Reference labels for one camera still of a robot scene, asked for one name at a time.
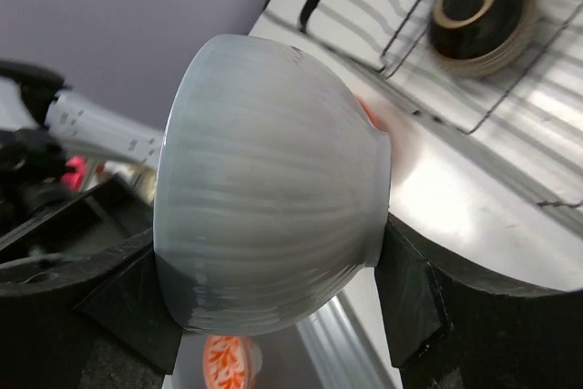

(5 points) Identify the brown bowl beige inside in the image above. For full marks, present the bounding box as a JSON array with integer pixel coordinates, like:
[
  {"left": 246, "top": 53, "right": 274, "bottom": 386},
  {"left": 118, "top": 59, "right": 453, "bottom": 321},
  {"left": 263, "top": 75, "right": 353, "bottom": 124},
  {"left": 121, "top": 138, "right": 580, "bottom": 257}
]
[{"left": 427, "top": 0, "right": 541, "bottom": 78}]

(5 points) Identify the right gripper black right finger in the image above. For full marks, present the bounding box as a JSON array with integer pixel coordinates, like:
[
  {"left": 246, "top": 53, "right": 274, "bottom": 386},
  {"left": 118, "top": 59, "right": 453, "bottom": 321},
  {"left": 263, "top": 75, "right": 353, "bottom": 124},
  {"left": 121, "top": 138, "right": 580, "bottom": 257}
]
[{"left": 374, "top": 217, "right": 582, "bottom": 388}]

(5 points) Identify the black wire dish rack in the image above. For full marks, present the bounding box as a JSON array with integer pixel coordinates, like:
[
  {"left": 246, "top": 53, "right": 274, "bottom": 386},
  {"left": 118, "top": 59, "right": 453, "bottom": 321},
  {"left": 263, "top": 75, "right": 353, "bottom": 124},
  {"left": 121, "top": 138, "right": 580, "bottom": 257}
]
[{"left": 265, "top": 0, "right": 582, "bottom": 210}]

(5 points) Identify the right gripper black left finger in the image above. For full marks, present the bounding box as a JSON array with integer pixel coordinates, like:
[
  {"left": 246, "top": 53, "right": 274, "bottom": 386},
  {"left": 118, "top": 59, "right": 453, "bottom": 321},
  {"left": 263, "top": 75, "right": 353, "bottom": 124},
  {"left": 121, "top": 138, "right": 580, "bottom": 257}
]
[{"left": 1, "top": 230, "right": 182, "bottom": 388}]

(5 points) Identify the aluminium mounting rail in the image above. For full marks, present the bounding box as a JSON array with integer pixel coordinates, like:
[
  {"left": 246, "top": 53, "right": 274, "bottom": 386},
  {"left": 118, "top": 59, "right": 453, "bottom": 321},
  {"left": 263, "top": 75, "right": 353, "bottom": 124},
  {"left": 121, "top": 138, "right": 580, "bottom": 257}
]
[{"left": 296, "top": 292, "right": 402, "bottom": 389}]

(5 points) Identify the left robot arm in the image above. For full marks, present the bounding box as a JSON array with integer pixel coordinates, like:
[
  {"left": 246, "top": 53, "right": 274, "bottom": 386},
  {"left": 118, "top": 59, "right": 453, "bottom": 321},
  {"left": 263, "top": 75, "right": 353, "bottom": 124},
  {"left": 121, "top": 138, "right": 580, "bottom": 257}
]
[{"left": 1, "top": 60, "right": 163, "bottom": 233}]

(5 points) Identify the orange white patterned bowl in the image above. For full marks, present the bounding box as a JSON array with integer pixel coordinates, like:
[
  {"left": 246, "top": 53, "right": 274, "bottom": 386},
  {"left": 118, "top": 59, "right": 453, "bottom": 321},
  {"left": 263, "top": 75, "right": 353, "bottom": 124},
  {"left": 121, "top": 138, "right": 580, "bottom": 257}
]
[{"left": 203, "top": 335, "right": 262, "bottom": 389}]

